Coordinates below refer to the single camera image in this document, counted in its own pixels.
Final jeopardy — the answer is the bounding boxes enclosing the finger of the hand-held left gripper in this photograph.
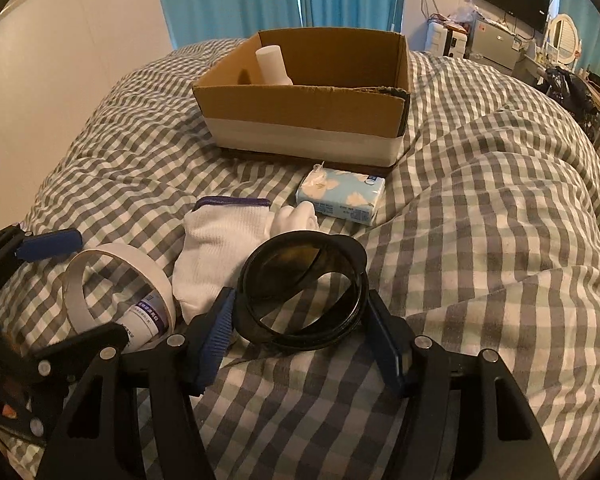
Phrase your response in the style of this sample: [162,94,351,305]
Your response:
[0,226,84,301]
[30,322,131,391]

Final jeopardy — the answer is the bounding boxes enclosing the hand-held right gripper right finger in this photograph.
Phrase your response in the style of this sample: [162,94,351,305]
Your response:
[365,289,561,480]

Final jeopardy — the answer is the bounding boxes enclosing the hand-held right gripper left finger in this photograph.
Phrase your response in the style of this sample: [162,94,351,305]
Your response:
[45,287,237,480]

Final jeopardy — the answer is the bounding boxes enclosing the black belt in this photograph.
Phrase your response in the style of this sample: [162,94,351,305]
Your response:
[233,231,370,352]

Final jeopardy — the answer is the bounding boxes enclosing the white tube with purple label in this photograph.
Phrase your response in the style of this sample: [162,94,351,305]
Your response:
[122,290,173,351]

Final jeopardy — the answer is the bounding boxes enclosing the white glove with purple cuff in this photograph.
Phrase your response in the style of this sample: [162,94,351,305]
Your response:
[171,196,272,321]

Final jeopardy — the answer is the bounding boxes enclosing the white tape roll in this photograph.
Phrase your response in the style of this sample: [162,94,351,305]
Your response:
[62,243,176,346]

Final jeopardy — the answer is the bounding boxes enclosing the white rolled sock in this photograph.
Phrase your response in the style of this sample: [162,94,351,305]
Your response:
[270,201,323,237]

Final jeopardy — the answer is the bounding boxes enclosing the blue floral tissue pack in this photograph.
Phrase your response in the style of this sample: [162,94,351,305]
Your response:
[295,161,387,226]

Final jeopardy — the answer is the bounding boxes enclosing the grey checked blanket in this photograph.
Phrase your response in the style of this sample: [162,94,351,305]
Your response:
[0,37,600,480]

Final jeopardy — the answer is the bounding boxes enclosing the open cardboard box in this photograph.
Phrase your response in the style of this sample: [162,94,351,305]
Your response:
[192,29,412,178]

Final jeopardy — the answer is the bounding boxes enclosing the white plastic bottle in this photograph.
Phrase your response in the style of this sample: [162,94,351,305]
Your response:
[256,46,294,86]

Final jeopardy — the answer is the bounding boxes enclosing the white appliance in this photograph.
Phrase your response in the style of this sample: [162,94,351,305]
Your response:
[426,20,469,59]

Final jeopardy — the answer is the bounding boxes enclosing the black bag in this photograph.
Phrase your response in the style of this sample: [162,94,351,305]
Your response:
[545,66,600,128]

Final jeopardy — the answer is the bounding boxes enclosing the silver mini fridge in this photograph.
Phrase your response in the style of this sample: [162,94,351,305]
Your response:
[467,17,529,71]

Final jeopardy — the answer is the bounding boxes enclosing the white plastic bag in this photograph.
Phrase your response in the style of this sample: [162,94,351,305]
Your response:
[449,2,482,27]

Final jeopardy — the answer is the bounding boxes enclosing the white oval mirror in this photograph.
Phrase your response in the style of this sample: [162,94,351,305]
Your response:
[549,14,581,69]

